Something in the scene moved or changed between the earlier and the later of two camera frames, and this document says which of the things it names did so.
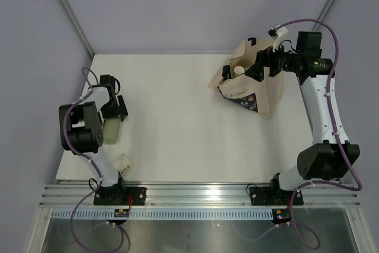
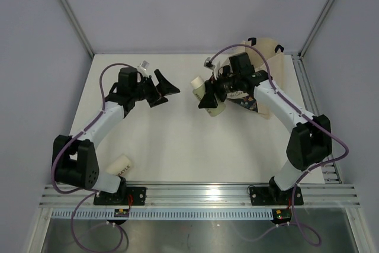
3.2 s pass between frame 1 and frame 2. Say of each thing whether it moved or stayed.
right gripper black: moved
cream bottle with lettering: stayed
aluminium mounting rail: stayed
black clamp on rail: stayed
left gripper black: moved
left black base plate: stayed
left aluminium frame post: stayed
